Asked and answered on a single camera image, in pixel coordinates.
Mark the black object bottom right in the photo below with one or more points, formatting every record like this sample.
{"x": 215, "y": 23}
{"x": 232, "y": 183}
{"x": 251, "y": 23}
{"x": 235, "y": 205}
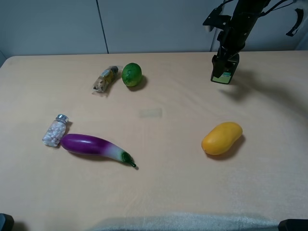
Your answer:
{"x": 293, "y": 225}

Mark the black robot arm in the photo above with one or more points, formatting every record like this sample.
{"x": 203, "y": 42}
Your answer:
{"x": 254, "y": 7}

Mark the black object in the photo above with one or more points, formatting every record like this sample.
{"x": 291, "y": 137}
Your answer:
{"x": 293, "y": 225}
{"x": 6, "y": 222}

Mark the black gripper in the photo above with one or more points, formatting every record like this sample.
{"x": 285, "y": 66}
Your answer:
{"x": 231, "y": 40}

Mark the dark green pump bottle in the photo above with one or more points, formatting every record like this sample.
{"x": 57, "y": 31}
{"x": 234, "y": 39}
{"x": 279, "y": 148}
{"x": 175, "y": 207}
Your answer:
{"x": 226, "y": 77}

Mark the clear snack packet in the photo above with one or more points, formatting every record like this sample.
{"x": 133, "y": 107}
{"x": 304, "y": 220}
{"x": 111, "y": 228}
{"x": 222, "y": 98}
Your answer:
{"x": 105, "y": 81}

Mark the yellow mango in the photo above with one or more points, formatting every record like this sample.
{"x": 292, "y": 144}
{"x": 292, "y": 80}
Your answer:
{"x": 221, "y": 138}

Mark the purple eggplant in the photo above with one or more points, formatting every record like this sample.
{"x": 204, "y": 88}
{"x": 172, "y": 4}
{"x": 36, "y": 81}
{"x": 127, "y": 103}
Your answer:
{"x": 90, "y": 145}

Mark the clear pill bottle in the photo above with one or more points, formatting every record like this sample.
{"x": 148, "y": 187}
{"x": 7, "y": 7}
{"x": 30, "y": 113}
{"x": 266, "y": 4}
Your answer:
{"x": 56, "y": 131}

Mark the green lime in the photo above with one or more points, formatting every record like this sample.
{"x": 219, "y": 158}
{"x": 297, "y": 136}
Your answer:
{"x": 132, "y": 75}

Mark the black object bottom left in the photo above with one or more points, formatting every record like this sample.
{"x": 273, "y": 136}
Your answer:
{"x": 6, "y": 222}

